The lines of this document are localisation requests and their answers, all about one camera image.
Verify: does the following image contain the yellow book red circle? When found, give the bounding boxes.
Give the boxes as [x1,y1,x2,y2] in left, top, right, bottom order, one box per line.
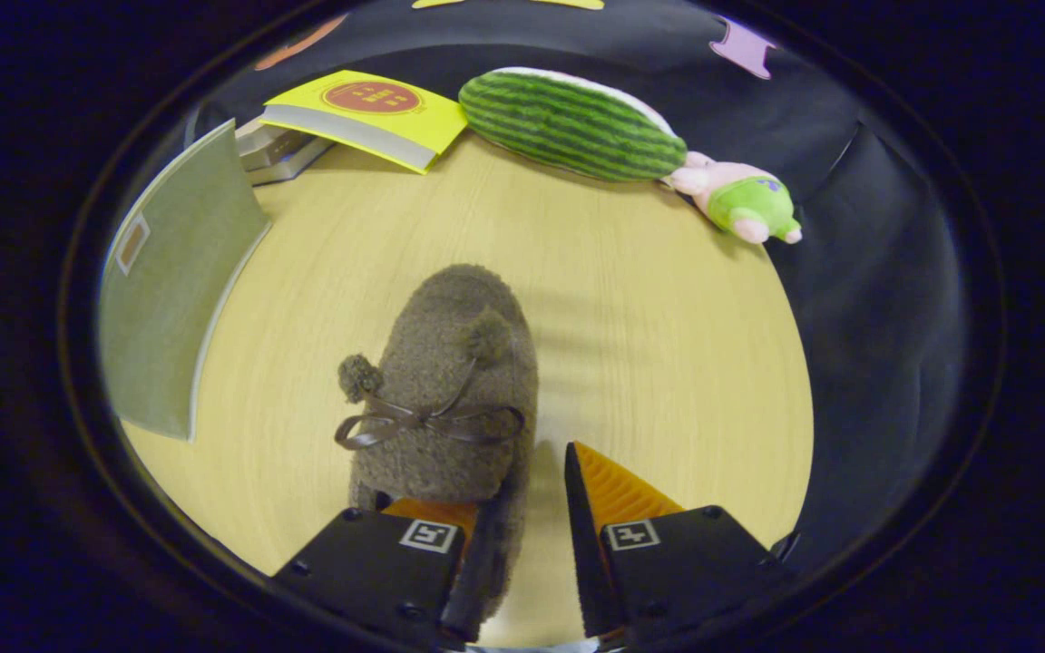
[259,70,469,175]

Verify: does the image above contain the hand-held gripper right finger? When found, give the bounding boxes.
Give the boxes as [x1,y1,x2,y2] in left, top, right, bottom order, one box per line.
[563,441,797,647]

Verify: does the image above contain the pink and green plush toy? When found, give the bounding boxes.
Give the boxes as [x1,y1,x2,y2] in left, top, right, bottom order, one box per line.
[668,151,803,246]

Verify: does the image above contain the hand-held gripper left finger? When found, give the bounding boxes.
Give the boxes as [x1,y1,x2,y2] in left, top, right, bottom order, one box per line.
[271,495,501,650]

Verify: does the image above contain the watermelon slice plush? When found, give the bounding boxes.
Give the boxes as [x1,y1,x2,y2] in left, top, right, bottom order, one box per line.
[458,66,689,182]

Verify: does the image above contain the pale fabric storage box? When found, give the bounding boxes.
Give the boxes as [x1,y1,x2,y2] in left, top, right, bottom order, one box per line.
[98,118,273,443]

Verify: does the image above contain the brown fuzzy shoe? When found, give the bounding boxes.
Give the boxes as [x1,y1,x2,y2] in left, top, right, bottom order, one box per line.
[334,263,542,627]

